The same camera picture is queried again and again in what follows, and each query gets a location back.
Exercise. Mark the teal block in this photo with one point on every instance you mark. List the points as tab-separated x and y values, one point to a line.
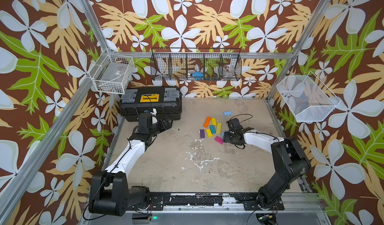
212	129

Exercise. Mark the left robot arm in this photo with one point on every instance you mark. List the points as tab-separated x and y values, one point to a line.
110	193

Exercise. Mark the light blue block far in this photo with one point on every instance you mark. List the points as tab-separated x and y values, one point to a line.
227	113

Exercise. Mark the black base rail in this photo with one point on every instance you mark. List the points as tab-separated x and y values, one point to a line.
159	200

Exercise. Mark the blue object in basket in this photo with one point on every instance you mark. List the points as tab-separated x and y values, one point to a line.
198	76

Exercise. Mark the white wire basket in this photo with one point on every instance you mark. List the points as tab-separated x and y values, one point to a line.
111	72
309	99

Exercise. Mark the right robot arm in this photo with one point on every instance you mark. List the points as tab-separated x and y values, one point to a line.
289	158

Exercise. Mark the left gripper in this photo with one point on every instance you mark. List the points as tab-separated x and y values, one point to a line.
168	125

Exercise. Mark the orange block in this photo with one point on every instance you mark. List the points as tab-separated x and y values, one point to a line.
207	122

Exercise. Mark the white wire basket right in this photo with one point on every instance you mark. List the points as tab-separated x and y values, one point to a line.
309	99

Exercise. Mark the black wire basket rear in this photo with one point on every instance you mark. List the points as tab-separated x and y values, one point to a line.
217	64

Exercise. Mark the magenta block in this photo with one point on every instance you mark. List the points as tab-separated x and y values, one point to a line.
219	140

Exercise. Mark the white wire basket left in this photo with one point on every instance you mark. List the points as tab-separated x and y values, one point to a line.
111	72

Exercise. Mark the purple block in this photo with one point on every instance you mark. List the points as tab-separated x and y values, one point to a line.
202	134

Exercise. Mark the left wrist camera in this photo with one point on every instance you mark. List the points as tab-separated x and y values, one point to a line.
153	114

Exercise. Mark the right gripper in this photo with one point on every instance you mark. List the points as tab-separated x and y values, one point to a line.
225	138

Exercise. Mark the yellow block lower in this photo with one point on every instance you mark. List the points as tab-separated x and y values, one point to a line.
209	133

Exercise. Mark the black toolbox yellow handle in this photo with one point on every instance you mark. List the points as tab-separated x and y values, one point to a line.
166	100

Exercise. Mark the long yellow block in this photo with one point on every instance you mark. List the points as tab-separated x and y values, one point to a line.
218	128

